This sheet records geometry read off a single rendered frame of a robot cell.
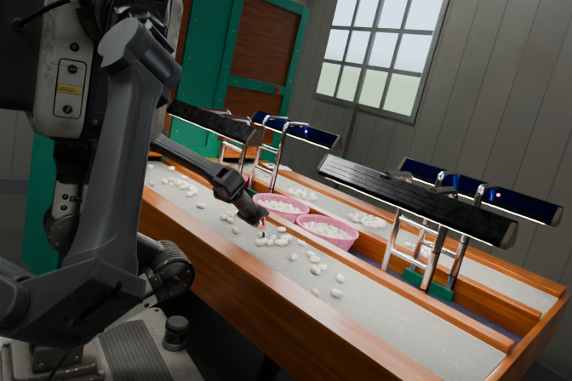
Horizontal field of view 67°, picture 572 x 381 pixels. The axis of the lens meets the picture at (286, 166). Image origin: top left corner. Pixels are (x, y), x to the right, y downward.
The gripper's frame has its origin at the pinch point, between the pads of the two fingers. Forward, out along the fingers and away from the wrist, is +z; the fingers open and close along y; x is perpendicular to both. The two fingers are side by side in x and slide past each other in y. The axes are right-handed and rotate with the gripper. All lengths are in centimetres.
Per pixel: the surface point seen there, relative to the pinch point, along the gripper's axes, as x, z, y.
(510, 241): -25, -5, -72
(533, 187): -127, 125, -35
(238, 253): 13.7, -8.3, -6.5
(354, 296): 2.9, 10.2, -37.7
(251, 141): -24.9, -8.5, 24.6
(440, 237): -28, 14, -49
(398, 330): 5, 8, -55
